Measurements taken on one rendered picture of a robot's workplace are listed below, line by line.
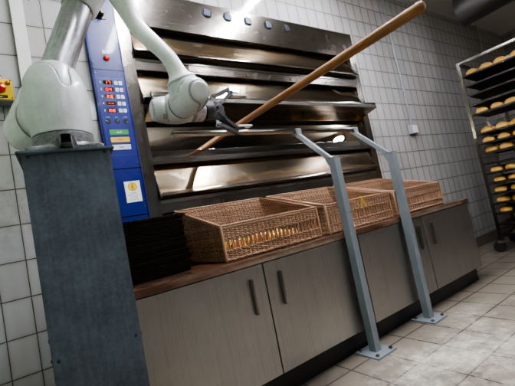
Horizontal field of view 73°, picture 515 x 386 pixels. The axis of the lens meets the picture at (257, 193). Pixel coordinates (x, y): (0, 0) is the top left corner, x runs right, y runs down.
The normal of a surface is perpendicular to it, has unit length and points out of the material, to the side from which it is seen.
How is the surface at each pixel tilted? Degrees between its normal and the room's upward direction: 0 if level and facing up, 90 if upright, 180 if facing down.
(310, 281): 90
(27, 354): 90
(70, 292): 90
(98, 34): 90
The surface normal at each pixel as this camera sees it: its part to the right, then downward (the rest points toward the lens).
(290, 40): 0.55, -0.17
